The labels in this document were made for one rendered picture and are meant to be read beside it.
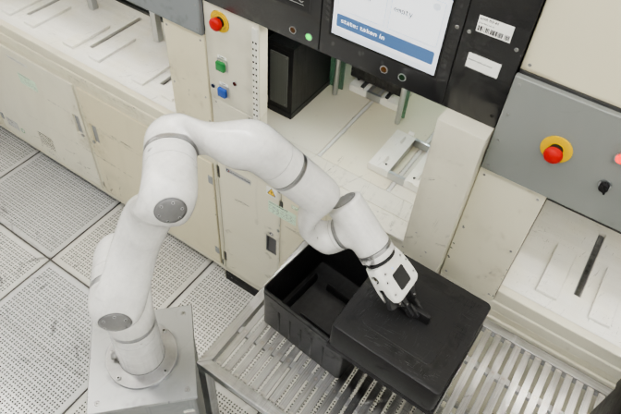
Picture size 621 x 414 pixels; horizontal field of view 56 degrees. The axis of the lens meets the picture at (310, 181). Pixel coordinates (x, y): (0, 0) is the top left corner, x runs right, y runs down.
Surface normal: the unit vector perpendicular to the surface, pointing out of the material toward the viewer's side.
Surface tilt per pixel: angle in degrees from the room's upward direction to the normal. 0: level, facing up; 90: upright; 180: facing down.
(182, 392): 0
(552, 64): 90
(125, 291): 63
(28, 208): 0
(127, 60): 0
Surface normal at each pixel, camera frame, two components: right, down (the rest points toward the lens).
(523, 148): -0.56, 0.59
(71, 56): 0.06, -0.68
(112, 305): 0.16, 0.32
